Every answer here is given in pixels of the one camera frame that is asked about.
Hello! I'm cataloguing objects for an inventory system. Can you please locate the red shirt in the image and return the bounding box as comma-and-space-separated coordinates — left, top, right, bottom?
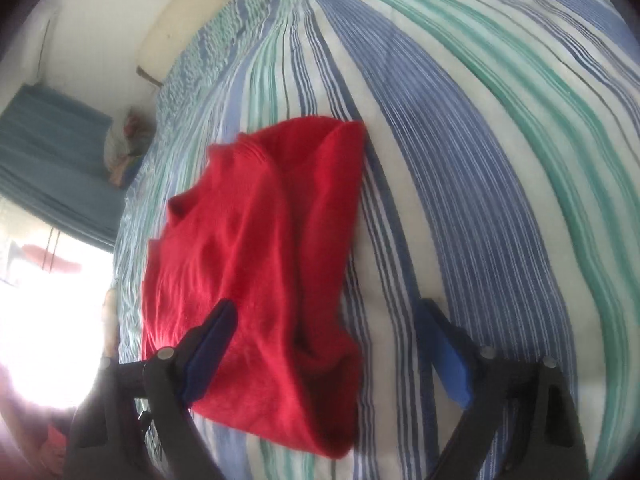
140, 115, 367, 461

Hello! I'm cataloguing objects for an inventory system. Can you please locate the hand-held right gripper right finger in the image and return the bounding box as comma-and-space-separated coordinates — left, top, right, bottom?
416, 298, 591, 480

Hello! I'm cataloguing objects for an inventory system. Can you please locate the pile of clothes by curtain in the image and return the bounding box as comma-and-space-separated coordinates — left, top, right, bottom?
103, 106, 151, 187

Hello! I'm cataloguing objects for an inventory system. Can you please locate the blue curtain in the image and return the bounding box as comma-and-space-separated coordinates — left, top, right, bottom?
0, 83, 126, 251

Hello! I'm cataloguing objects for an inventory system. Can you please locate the striped bed sheet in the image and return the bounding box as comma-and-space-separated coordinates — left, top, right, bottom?
113, 0, 640, 480

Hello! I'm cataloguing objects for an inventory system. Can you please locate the cream padded headboard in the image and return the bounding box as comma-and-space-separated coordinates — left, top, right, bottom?
136, 0, 301, 89

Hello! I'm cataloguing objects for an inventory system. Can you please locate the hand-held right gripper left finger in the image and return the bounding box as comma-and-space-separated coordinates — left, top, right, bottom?
69, 299, 239, 480

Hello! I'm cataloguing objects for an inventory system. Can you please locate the red hanging garment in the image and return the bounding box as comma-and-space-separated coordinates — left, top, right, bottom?
20, 243, 82, 274

